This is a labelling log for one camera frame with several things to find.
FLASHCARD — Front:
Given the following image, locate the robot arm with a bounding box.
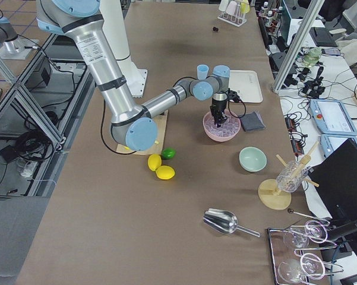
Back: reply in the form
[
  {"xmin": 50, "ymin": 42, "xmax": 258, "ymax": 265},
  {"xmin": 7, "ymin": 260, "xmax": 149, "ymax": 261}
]
[{"xmin": 36, "ymin": 1, "xmax": 231, "ymax": 151}]

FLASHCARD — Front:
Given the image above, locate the wooden cutting board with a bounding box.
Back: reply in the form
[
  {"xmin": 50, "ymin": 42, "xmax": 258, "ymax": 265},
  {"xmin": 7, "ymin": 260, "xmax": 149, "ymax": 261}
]
[{"xmin": 116, "ymin": 110, "xmax": 168, "ymax": 156}]

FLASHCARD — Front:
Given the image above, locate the grey folded cloth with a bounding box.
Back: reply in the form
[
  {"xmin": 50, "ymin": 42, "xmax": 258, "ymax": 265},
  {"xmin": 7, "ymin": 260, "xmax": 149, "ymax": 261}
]
[{"xmin": 240, "ymin": 111, "xmax": 266, "ymax": 132}]

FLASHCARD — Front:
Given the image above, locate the metal ice scoop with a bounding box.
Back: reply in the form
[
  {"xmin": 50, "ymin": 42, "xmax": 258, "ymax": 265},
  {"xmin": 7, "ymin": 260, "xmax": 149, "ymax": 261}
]
[{"xmin": 203, "ymin": 208, "xmax": 261, "ymax": 238}]

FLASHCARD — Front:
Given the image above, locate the pink bowl of ice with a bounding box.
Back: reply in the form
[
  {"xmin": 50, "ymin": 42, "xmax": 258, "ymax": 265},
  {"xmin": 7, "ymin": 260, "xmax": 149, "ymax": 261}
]
[{"xmin": 203, "ymin": 110, "xmax": 241, "ymax": 142}]

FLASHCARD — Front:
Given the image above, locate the green lime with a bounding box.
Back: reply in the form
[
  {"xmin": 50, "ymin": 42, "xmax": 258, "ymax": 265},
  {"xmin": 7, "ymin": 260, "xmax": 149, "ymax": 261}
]
[{"xmin": 161, "ymin": 148, "xmax": 176, "ymax": 160}]

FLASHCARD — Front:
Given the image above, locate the cream rabbit serving tray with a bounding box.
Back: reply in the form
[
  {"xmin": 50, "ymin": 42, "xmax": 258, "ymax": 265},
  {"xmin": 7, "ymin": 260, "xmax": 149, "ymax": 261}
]
[{"xmin": 229, "ymin": 70, "xmax": 263, "ymax": 103}]

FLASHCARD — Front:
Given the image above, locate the yellow lemon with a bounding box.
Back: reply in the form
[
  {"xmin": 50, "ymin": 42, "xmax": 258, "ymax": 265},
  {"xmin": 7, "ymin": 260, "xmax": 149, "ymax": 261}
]
[
  {"xmin": 147, "ymin": 154, "xmax": 162, "ymax": 172},
  {"xmin": 156, "ymin": 165, "xmax": 175, "ymax": 180}
]

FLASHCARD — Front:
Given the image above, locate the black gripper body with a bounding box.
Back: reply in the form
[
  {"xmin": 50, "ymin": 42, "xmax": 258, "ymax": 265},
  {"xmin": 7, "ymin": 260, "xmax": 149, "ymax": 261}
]
[{"xmin": 210, "ymin": 91, "xmax": 241, "ymax": 119}]

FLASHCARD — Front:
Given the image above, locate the yellow plastic cup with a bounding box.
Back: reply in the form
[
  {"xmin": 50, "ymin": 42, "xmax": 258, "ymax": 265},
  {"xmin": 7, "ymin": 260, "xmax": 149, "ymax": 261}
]
[{"xmin": 240, "ymin": 0, "xmax": 250, "ymax": 14}]

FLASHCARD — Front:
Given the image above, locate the aluminium frame post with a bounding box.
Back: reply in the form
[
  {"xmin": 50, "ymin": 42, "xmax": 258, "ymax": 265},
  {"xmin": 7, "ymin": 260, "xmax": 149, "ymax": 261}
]
[{"xmin": 272, "ymin": 0, "xmax": 324, "ymax": 94}]

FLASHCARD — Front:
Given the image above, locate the wooden cup tree stand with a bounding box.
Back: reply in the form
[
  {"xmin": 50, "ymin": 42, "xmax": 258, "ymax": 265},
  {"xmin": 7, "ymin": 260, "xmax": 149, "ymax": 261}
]
[{"xmin": 258, "ymin": 141, "xmax": 319, "ymax": 210}]

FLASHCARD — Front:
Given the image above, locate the wine glass on tray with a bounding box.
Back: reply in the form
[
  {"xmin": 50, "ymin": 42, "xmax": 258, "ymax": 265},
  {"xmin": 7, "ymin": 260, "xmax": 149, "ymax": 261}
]
[{"xmin": 283, "ymin": 220, "xmax": 328, "ymax": 249}]

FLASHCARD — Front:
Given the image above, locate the mint green bowl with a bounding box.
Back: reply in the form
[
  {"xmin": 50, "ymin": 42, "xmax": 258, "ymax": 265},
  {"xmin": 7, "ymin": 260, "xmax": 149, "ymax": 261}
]
[{"xmin": 239, "ymin": 147, "xmax": 267, "ymax": 172}]

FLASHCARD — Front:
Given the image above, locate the black glass tray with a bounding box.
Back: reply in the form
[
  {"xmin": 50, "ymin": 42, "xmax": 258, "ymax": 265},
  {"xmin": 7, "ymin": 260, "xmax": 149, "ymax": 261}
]
[{"xmin": 267, "ymin": 228, "xmax": 345, "ymax": 284}]

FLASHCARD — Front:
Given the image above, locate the clear glass on stand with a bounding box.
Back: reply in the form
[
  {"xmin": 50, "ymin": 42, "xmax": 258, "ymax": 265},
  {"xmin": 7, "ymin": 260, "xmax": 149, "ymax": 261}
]
[{"xmin": 276, "ymin": 161, "xmax": 309, "ymax": 193}]

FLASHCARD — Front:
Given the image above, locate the blue teach pendant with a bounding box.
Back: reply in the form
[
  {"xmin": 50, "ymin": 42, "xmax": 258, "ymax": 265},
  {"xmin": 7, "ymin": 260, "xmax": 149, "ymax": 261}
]
[
  {"xmin": 320, "ymin": 134, "xmax": 357, "ymax": 158},
  {"xmin": 309, "ymin": 99, "xmax": 357, "ymax": 136}
]

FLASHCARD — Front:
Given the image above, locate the white plastic cup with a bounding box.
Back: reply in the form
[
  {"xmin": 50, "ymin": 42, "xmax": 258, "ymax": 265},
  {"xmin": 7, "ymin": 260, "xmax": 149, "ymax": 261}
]
[{"xmin": 219, "ymin": 0, "xmax": 229, "ymax": 13}]

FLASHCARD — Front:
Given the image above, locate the white wire cup rack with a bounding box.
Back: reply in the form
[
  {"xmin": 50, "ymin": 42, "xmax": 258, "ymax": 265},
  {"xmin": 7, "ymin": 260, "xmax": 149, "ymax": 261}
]
[{"xmin": 217, "ymin": 4, "xmax": 247, "ymax": 27}]

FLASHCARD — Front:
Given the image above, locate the light blue plastic cup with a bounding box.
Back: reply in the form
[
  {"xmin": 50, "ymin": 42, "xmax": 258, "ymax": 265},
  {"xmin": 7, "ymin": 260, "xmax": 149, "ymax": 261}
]
[{"xmin": 197, "ymin": 64, "xmax": 209, "ymax": 80}]

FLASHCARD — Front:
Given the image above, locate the pink plastic cup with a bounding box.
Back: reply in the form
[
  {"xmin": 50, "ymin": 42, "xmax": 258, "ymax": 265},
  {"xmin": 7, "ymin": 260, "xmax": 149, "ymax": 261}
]
[{"xmin": 226, "ymin": 1, "xmax": 237, "ymax": 17}]

